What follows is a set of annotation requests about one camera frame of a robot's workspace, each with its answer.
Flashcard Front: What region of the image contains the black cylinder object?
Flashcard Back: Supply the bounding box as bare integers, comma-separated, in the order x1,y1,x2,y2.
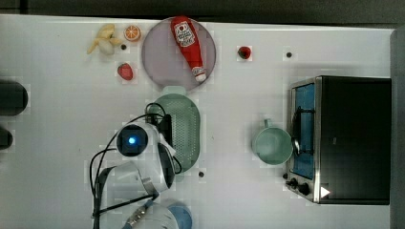
0,127,13,150

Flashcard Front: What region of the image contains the mint green plastic mug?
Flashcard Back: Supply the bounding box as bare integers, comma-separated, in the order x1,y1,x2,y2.
251,118,292,165

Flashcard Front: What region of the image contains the lilac round plate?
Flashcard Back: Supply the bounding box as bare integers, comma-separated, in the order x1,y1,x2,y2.
141,17,217,91

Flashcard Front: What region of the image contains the toy peeled banana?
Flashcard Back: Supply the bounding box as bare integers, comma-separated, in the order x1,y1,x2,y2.
87,24,122,55

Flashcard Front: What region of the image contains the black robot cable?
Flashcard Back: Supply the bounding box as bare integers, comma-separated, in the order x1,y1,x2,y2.
89,102,183,229

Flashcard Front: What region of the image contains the black toaster oven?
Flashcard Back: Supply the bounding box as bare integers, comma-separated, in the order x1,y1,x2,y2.
283,75,392,205

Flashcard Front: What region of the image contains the mint green plastic strainer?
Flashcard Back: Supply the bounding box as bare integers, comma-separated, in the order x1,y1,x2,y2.
146,86,201,174

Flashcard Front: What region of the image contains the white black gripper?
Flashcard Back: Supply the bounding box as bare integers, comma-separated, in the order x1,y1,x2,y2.
157,114,176,156

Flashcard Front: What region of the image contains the toy red strawberry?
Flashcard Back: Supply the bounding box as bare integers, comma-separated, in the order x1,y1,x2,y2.
117,63,134,81

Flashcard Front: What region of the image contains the red ketchup bottle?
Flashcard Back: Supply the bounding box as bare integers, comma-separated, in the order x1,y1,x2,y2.
170,15,206,82

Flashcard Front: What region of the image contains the toy orange half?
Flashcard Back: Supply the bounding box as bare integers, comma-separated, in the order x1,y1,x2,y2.
123,25,141,42

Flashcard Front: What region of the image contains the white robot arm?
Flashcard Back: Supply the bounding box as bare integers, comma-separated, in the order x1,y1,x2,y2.
92,114,193,229

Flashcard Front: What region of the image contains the black cylinder container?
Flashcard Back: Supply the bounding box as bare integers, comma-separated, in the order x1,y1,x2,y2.
0,79,29,116

